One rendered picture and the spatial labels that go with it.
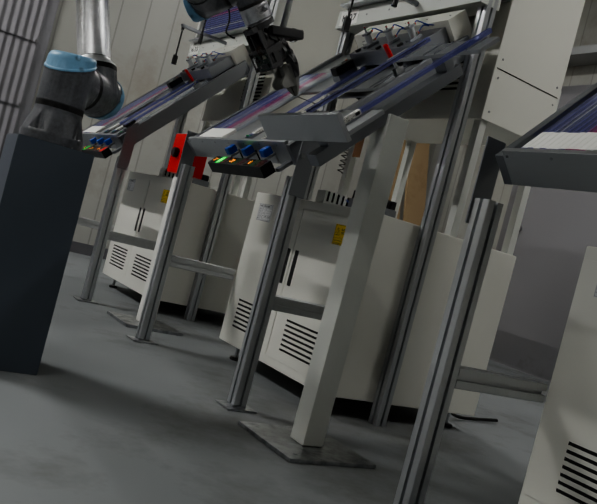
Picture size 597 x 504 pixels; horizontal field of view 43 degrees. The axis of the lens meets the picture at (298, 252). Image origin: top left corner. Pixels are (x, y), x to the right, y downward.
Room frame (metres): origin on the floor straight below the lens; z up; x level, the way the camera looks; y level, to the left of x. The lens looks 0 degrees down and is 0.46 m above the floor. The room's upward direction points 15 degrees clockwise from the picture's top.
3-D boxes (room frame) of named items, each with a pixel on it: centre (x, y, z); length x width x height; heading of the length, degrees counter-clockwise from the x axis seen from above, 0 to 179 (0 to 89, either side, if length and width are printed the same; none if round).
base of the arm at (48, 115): (1.85, 0.66, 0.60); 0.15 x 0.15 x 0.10
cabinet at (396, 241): (2.67, -0.26, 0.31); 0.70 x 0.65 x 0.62; 32
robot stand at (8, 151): (1.85, 0.66, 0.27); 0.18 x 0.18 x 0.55; 30
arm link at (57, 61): (1.86, 0.65, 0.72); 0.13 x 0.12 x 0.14; 166
